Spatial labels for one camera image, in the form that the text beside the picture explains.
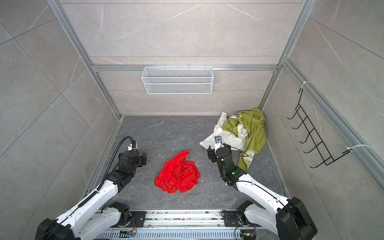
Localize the red cloth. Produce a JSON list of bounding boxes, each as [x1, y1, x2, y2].
[[155, 151, 201, 194]]

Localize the white wire mesh basket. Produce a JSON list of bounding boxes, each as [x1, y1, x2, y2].
[[142, 67, 214, 95]]

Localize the black wire hook rack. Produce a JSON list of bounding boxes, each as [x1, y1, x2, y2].
[[287, 89, 353, 169]]

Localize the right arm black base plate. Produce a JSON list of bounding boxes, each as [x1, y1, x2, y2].
[[221, 210, 250, 227]]

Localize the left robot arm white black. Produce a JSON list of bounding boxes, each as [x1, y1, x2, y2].
[[35, 150, 147, 240]]

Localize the green zippered jacket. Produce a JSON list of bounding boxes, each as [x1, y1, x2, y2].
[[223, 108, 267, 171]]

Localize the aluminium frame profiles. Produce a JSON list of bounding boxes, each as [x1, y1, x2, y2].
[[48, 1, 384, 186]]

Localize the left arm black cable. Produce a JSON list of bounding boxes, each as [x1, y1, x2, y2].
[[95, 136, 136, 193]]

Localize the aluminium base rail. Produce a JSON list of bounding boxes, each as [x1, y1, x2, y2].
[[89, 209, 310, 240]]

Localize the white cloth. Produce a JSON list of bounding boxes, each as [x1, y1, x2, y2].
[[200, 112, 249, 151]]

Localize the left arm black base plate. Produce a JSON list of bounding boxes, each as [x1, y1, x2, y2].
[[117, 211, 147, 229]]

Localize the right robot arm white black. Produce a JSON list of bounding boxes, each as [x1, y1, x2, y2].
[[207, 143, 318, 240]]

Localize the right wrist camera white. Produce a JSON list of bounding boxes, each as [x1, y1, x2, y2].
[[214, 136, 224, 151]]

